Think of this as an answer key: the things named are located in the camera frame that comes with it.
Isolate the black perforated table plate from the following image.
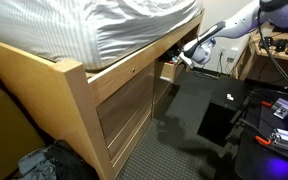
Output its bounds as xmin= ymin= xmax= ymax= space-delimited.
xmin=217 ymin=96 xmax=288 ymax=180

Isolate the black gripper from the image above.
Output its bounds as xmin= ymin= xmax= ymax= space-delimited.
xmin=177 ymin=63 xmax=187 ymax=75

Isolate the wooden bed frame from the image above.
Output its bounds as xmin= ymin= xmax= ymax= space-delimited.
xmin=0 ymin=9 xmax=206 ymax=180

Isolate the black clamp orange handle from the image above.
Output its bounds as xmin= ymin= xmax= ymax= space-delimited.
xmin=230 ymin=94 xmax=274 ymax=125
xmin=218 ymin=118 xmax=272 ymax=159

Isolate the wooden dresser all drawers shut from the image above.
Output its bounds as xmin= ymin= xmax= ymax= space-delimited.
xmin=96 ymin=61 xmax=157 ymax=178

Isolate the mattress with white sheet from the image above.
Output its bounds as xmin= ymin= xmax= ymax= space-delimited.
xmin=0 ymin=0 xmax=203 ymax=71

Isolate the pile of dark clothes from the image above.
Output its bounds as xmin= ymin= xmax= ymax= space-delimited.
xmin=45 ymin=139 xmax=100 ymax=180

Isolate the black electronic device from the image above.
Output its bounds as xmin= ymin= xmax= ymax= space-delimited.
xmin=259 ymin=35 xmax=285 ymax=51

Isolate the wooden desk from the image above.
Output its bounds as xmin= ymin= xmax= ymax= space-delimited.
xmin=232 ymin=21 xmax=288 ymax=84

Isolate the black case with sticker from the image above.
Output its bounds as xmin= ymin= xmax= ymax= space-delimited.
xmin=197 ymin=77 xmax=252 ymax=148

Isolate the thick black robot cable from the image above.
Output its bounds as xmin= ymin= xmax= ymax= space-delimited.
xmin=256 ymin=6 xmax=288 ymax=96

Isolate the wooden drawer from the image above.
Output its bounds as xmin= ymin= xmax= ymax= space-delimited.
xmin=157 ymin=54 xmax=185 ymax=84
xmin=152 ymin=33 xmax=198 ymax=116

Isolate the grey crumpled cloth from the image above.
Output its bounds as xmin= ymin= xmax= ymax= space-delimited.
xmin=17 ymin=146 xmax=58 ymax=180

